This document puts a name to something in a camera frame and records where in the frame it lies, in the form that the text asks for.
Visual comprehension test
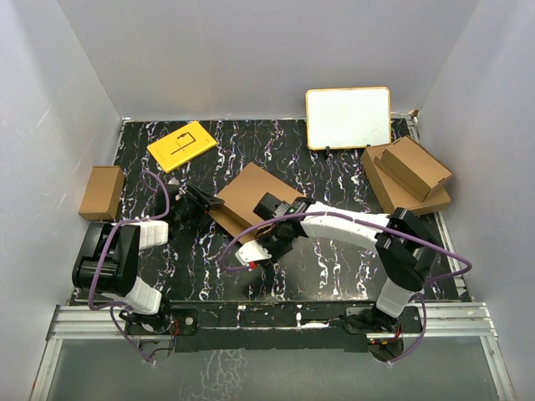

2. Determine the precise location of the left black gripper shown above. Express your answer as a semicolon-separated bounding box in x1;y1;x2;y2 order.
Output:
175;186;224;229

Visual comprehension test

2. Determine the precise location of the cardboard box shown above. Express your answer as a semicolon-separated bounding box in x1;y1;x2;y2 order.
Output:
374;136;452;201
361;145;451;216
208;163;303;237
79;165;125;221

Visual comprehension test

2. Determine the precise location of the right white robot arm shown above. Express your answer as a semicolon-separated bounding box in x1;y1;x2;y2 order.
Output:
253;193;438;332

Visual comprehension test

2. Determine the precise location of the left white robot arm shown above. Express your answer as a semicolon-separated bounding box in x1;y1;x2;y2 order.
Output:
72;185;225;333

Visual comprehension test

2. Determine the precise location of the yellow pad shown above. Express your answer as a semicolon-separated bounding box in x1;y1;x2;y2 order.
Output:
147;121;218;174

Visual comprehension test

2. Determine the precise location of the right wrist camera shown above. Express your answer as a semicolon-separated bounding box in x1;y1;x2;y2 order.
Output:
235;241;272;270

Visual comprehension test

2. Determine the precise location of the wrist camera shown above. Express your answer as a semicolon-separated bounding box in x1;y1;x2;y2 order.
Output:
166;179;183;191
235;241;272;270

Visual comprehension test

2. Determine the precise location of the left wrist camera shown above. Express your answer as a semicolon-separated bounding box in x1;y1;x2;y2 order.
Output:
166;179;183;191

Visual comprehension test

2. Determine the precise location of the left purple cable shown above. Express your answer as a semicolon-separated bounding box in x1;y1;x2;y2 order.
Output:
86;170;171;364

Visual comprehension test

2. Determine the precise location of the purple cable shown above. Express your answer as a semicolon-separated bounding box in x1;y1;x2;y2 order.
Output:
220;211;473;363
86;170;171;364

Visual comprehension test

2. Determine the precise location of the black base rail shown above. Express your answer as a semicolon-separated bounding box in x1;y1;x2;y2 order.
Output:
120;302;424;361

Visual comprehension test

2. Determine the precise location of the white board yellow frame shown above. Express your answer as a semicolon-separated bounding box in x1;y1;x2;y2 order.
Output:
305;87;391;150

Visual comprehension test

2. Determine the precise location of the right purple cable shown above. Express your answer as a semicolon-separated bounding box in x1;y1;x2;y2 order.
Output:
220;211;473;363

